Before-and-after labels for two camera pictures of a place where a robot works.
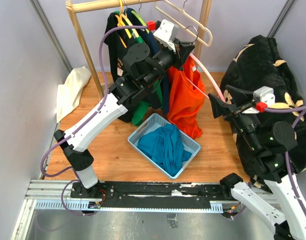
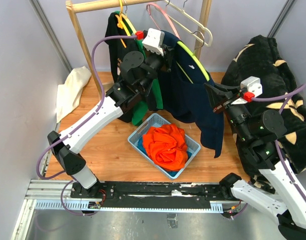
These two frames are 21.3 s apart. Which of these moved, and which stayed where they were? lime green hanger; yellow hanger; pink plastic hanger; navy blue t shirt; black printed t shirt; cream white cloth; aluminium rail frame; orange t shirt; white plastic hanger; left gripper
Moved: navy blue t shirt; left gripper; lime green hanger; orange t shirt; pink plastic hanger
Stayed: aluminium rail frame; cream white cloth; black printed t shirt; white plastic hanger; yellow hanger
